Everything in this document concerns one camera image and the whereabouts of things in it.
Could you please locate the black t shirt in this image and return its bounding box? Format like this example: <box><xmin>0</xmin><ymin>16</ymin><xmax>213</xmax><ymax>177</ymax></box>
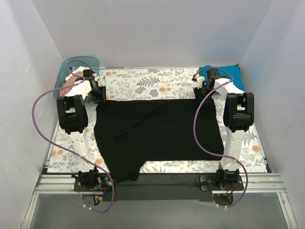
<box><xmin>94</xmin><ymin>99</ymin><xmax>224</xmax><ymax>182</ymax></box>

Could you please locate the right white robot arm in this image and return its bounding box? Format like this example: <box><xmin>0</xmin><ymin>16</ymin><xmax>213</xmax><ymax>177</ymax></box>
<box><xmin>192</xmin><ymin>68</ymin><xmax>254</xmax><ymax>195</ymax></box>

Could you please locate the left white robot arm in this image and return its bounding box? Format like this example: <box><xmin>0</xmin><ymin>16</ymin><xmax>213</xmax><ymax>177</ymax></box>
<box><xmin>56</xmin><ymin>66</ymin><xmax>106</xmax><ymax>191</ymax></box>

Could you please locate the white t shirt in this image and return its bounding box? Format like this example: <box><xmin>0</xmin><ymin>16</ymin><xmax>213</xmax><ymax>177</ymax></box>
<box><xmin>65</xmin><ymin>66</ymin><xmax>90</xmax><ymax>81</ymax></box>

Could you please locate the pink t shirt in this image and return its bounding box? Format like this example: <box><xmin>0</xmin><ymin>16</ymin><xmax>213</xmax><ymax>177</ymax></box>
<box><xmin>60</xmin><ymin>76</ymin><xmax>82</xmax><ymax>96</ymax></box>

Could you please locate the folded blue t shirt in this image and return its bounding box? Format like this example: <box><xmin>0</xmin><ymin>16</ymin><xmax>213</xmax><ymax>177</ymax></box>
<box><xmin>204</xmin><ymin>65</ymin><xmax>245</xmax><ymax>91</ymax></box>

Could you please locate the teal plastic laundry bin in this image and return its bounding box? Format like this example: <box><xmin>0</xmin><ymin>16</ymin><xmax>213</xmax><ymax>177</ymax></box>
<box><xmin>53</xmin><ymin>56</ymin><xmax>104</xmax><ymax>103</ymax></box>

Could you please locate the floral patterned table mat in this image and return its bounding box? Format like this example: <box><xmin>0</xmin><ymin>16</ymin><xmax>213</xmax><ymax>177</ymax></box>
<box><xmin>46</xmin><ymin>68</ymin><xmax>267</xmax><ymax>173</ymax></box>

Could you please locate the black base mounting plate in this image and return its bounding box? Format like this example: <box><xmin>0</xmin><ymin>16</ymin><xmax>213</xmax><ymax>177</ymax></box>
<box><xmin>72</xmin><ymin>173</ymin><xmax>245</xmax><ymax>201</ymax></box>

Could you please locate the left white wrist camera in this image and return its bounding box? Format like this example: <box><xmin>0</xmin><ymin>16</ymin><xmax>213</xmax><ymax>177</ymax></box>
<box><xmin>95</xmin><ymin>74</ymin><xmax>105</xmax><ymax>87</ymax></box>

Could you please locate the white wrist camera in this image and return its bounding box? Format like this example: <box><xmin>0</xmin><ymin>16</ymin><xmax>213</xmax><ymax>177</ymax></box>
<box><xmin>95</xmin><ymin>74</ymin><xmax>105</xmax><ymax>87</ymax></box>
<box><xmin>192</xmin><ymin>75</ymin><xmax>205</xmax><ymax>89</ymax></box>

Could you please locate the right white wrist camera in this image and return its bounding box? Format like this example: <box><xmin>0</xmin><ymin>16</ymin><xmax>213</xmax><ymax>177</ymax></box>
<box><xmin>192</xmin><ymin>75</ymin><xmax>205</xmax><ymax>89</ymax></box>

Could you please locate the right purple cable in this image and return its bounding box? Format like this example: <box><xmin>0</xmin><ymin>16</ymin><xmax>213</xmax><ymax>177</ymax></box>
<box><xmin>192</xmin><ymin>67</ymin><xmax>248</xmax><ymax>208</ymax></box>

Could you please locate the purple cable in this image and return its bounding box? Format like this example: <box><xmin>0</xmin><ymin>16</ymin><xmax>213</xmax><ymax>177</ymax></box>
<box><xmin>192</xmin><ymin>67</ymin><xmax>248</xmax><ymax>208</ymax></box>
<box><xmin>31</xmin><ymin>60</ymin><xmax>115</xmax><ymax>213</ymax></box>

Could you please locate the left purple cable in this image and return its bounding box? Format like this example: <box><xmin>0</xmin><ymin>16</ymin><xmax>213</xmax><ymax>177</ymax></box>
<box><xmin>31</xmin><ymin>60</ymin><xmax>115</xmax><ymax>213</ymax></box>

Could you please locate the aluminium frame rail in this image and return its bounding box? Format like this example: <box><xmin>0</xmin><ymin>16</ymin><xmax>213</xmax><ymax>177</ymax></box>
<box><xmin>34</xmin><ymin>173</ymin><xmax>286</xmax><ymax>194</ymax></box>

